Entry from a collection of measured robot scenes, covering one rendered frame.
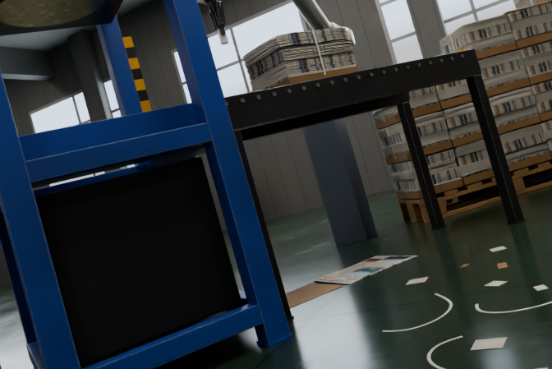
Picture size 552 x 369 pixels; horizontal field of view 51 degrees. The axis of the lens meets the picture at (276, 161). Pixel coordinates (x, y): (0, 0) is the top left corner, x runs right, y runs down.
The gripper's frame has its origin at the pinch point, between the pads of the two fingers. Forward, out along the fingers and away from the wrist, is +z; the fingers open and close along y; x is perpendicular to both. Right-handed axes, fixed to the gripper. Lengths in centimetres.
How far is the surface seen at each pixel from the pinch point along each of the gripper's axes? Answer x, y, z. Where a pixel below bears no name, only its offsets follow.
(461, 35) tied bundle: -167, 27, 13
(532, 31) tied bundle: -204, 6, 23
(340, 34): -43, -23, 14
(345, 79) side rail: -27, -39, 35
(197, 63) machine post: 40, -59, 25
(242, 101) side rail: 19, -40, 36
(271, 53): -9.8, -18.9, 15.6
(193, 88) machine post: 42, -56, 31
